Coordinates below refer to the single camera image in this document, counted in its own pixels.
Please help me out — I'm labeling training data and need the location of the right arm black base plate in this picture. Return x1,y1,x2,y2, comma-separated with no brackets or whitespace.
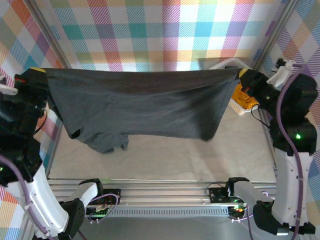
208,186,230,204

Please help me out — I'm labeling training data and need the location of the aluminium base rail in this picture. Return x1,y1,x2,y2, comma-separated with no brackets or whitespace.
47,177,277,210

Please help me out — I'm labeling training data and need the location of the black t-shirt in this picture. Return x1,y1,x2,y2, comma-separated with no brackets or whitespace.
41,65,245,155

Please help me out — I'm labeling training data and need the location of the aluminium side rail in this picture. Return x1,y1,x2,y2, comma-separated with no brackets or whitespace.
258,109,278,181
46,109,64,180

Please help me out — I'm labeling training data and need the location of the aluminium corner post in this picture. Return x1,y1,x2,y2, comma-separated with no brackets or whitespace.
24,0,73,70
252,0,302,72

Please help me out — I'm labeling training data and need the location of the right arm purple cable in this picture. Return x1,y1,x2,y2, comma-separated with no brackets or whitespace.
229,63,307,240

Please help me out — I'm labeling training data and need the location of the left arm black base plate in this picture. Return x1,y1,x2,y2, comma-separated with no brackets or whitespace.
98,188,122,205

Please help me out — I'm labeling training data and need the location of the orange t-shirt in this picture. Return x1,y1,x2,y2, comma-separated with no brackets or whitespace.
231,83,258,111

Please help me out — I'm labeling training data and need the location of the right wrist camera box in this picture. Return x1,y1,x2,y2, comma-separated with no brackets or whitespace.
274,57,288,68

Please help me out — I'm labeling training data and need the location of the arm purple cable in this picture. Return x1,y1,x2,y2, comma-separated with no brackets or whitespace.
229,63,307,240
0,154,120,240

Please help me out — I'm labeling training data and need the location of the slotted grey cable duct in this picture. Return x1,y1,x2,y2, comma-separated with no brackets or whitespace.
109,206,231,218

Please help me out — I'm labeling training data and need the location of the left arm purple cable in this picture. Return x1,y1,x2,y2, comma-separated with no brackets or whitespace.
0,154,120,240

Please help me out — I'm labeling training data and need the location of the white plastic basket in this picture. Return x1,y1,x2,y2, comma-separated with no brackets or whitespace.
209,57,258,117

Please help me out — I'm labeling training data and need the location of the grey metal panel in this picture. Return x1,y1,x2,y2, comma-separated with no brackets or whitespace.
74,216,256,240

